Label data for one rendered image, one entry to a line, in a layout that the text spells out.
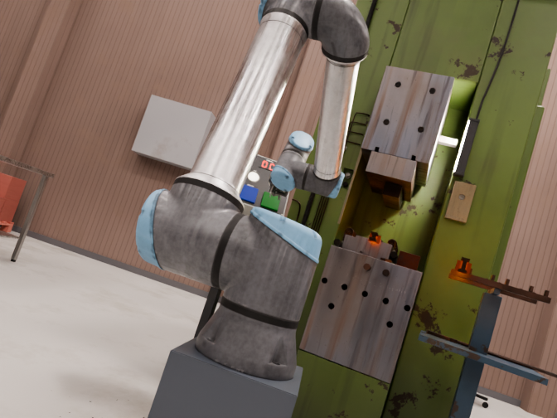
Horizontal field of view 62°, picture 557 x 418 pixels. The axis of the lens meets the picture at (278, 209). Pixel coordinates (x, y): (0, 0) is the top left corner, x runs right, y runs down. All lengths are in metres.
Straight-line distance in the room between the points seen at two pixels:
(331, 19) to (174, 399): 0.84
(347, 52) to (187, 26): 6.06
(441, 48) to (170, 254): 1.84
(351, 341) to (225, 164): 1.19
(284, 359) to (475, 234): 1.46
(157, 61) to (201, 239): 6.27
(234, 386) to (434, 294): 1.44
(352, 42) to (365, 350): 1.22
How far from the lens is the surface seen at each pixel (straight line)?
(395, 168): 2.05
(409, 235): 2.48
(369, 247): 1.99
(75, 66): 7.52
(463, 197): 2.16
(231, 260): 0.82
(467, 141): 2.21
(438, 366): 2.14
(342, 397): 1.97
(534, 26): 2.51
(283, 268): 0.80
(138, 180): 6.60
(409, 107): 2.14
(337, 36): 1.14
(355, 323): 1.93
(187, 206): 0.86
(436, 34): 2.46
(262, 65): 1.03
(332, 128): 1.32
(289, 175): 1.50
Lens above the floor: 0.80
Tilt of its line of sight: 6 degrees up
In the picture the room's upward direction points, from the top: 18 degrees clockwise
